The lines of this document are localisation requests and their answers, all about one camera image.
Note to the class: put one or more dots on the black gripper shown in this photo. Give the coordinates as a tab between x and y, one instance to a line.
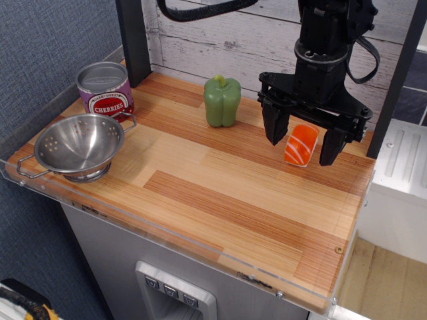
316	93

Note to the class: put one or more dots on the silver metal colander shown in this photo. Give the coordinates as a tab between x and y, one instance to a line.
80	147

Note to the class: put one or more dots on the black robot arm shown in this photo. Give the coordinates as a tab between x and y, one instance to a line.
326	24

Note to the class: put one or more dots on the salmon sushi toy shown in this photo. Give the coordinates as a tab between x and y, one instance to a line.
300	145

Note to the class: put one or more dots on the green toy bell pepper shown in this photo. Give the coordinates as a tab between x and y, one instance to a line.
222	98

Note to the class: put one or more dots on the white toy sink counter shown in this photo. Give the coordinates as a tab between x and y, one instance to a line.
393	215

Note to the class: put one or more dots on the cherries tin can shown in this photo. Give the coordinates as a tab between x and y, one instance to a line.
104	89

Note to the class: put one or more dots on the silver dispenser button panel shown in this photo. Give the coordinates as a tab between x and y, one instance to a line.
166	296

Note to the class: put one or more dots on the grey toy fridge cabinet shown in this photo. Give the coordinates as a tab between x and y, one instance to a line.
113	251

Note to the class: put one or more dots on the black and yellow object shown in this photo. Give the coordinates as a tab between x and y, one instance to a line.
19	301

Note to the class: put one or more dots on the dark right support post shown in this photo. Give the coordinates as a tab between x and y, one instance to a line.
404	62

